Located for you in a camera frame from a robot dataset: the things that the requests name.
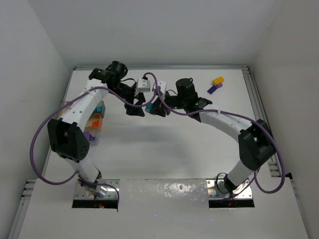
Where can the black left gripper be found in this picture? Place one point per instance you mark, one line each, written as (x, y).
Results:
(134, 102)

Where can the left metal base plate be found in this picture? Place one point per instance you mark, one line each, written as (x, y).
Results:
(108, 190)

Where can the smoky grey transparent container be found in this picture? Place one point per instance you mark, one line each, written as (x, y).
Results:
(101, 104)

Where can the yellow lego brick far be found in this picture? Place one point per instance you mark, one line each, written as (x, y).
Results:
(218, 81)

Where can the purple arch lego brick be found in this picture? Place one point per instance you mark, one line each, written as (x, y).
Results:
(89, 136)

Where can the clear container far left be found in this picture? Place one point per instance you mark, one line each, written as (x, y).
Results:
(62, 111)

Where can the purple flat lego plate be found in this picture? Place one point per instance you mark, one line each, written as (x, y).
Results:
(213, 88)

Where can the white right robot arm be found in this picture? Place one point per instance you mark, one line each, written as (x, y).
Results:
(255, 148)

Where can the teal 2x4 lego brick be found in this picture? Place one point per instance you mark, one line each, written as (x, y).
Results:
(98, 109)

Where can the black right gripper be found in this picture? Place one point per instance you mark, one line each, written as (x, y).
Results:
(161, 105)

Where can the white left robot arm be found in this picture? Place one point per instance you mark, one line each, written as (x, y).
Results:
(66, 134)

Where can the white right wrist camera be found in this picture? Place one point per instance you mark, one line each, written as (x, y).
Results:
(162, 87)

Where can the clear transparent container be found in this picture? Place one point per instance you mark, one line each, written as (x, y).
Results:
(97, 136)

